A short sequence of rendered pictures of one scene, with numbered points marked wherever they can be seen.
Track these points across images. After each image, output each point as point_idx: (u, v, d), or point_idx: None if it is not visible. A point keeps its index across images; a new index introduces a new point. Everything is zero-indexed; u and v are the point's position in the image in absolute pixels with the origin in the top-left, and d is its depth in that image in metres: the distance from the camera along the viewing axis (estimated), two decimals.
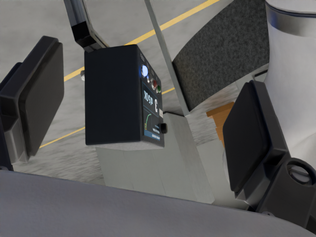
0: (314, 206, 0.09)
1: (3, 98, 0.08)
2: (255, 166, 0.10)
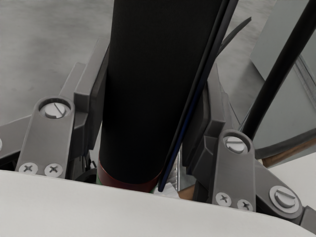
0: (248, 174, 0.09)
1: (78, 95, 0.09)
2: (199, 139, 0.10)
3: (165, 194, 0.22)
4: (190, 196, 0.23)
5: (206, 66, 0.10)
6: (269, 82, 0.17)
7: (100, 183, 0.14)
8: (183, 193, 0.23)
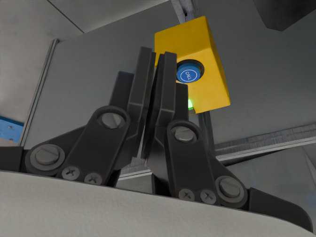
0: (196, 164, 0.09)
1: (132, 105, 0.09)
2: (152, 130, 0.10)
3: None
4: None
5: None
6: None
7: None
8: None
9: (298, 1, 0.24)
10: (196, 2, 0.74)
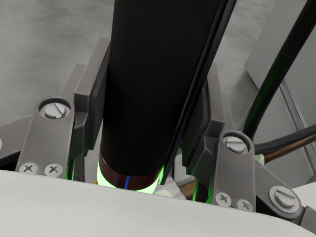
0: (248, 174, 0.09)
1: (78, 95, 0.09)
2: (199, 139, 0.10)
3: (167, 189, 0.22)
4: (192, 191, 0.23)
5: (209, 54, 0.10)
6: (271, 75, 0.17)
7: (102, 176, 0.14)
8: (185, 187, 0.23)
9: None
10: None
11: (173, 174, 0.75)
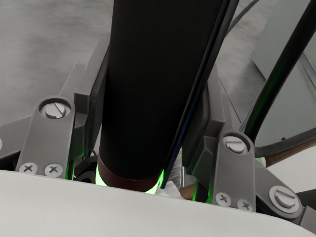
0: (248, 174, 0.09)
1: (78, 95, 0.09)
2: (199, 139, 0.10)
3: (167, 193, 0.22)
4: (192, 195, 0.22)
5: (211, 54, 0.09)
6: (273, 76, 0.16)
7: (100, 179, 0.14)
8: (185, 191, 0.22)
9: None
10: None
11: None
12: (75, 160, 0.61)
